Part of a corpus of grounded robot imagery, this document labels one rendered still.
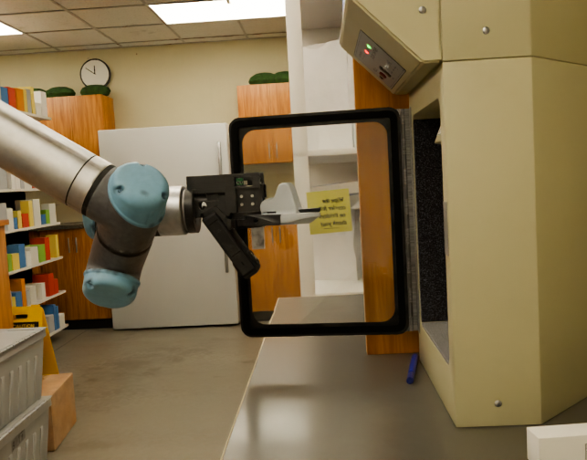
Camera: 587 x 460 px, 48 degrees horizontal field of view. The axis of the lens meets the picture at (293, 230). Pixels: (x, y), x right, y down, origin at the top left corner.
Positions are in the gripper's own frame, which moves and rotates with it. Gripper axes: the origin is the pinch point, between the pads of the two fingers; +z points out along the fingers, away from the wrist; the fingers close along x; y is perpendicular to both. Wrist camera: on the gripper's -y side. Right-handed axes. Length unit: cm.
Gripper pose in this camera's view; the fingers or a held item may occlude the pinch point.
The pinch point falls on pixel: (320, 216)
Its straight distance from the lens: 98.9
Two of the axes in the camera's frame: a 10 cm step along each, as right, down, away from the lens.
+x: 0.4, -0.8, 10.0
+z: 10.0, -0.5, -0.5
